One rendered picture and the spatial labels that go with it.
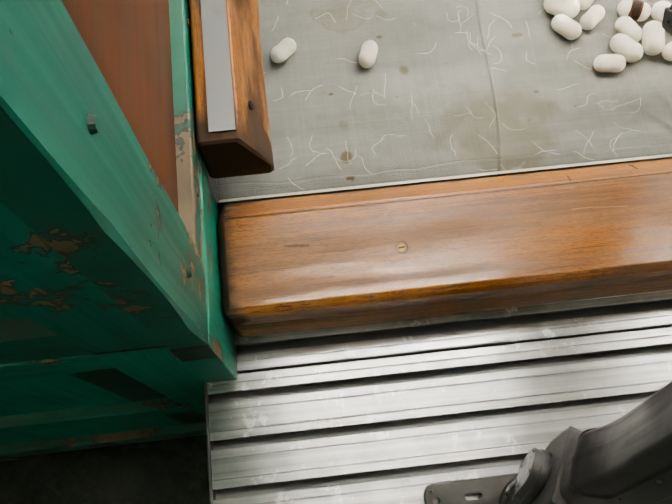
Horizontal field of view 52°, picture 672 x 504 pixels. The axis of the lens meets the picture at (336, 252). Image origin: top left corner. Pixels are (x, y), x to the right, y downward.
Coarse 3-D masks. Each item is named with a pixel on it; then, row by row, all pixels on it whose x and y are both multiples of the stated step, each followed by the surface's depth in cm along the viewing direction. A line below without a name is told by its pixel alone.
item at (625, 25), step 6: (618, 18) 73; (624, 18) 72; (630, 18) 72; (618, 24) 72; (624, 24) 72; (630, 24) 72; (636, 24) 72; (618, 30) 73; (624, 30) 72; (630, 30) 72; (636, 30) 72; (630, 36) 72; (636, 36) 72
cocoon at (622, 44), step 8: (616, 40) 71; (624, 40) 71; (632, 40) 71; (616, 48) 72; (624, 48) 71; (632, 48) 71; (640, 48) 71; (624, 56) 72; (632, 56) 71; (640, 56) 71
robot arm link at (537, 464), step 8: (536, 448) 55; (528, 456) 56; (536, 456) 54; (544, 456) 54; (552, 456) 54; (520, 464) 57; (528, 464) 55; (536, 464) 53; (544, 464) 53; (520, 472) 56; (528, 472) 54; (536, 472) 53; (544, 472) 53; (520, 480) 55; (528, 480) 53; (536, 480) 53; (544, 480) 53; (520, 488) 54; (528, 488) 54; (536, 488) 53; (512, 496) 58; (520, 496) 55; (528, 496) 54
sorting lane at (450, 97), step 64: (320, 0) 75; (384, 0) 75; (448, 0) 75; (512, 0) 75; (640, 0) 75; (320, 64) 72; (384, 64) 72; (448, 64) 72; (512, 64) 72; (576, 64) 72; (640, 64) 72; (320, 128) 70; (384, 128) 70; (448, 128) 70; (512, 128) 70; (576, 128) 70; (640, 128) 70; (256, 192) 67; (320, 192) 67
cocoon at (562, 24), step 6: (558, 18) 72; (564, 18) 72; (570, 18) 72; (552, 24) 73; (558, 24) 72; (564, 24) 72; (570, 24) 72; (576, 24) 72; (558, 30) 72; (564, 30) 72; (570, 30) 72; (576, 30) 72; (564, 36) 73; (570, 36) 72; (576, 36) 72
